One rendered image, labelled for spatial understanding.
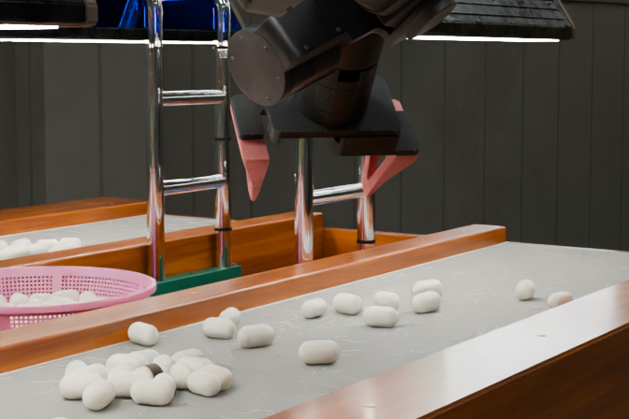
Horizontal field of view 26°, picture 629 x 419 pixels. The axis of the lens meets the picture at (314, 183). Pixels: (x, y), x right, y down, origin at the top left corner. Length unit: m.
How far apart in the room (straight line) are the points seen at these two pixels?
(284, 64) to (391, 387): 0.28
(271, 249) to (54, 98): 1.10
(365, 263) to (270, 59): 0.80
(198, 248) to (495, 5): 0.56
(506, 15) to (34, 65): 1.58
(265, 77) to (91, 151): 2.22
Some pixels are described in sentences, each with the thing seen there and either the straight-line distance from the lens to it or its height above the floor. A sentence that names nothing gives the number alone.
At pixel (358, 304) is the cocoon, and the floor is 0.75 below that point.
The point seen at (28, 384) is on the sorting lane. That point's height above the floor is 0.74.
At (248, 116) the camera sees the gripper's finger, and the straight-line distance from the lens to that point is 1.06.
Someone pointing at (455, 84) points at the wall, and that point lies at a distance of 4.23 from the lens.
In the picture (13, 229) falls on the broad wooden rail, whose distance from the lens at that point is 2.17.
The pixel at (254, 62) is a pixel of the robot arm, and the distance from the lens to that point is 0.94.
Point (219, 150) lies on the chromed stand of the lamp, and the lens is 1.94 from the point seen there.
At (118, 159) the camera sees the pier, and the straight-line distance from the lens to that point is 3.19.
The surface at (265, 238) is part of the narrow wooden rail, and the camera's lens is 2.08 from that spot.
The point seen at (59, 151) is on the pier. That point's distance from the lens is 3.10.
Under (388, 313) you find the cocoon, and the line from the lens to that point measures 1.40.
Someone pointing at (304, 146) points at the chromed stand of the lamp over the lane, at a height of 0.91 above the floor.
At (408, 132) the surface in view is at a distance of 1.08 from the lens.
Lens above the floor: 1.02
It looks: 5 degrees down
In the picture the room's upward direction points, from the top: straight up
